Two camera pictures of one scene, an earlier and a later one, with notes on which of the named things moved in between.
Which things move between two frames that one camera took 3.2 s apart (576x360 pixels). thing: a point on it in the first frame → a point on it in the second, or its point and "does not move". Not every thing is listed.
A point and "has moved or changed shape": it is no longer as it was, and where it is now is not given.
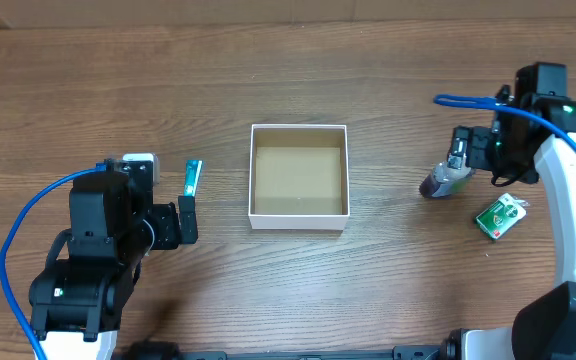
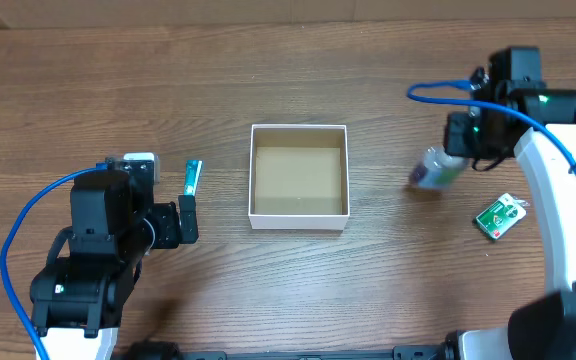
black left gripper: (169, 233) does not move
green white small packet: (502, 215) does not move
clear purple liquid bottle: (445, 180) has moved or changed shape
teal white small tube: (192, 169) does not move
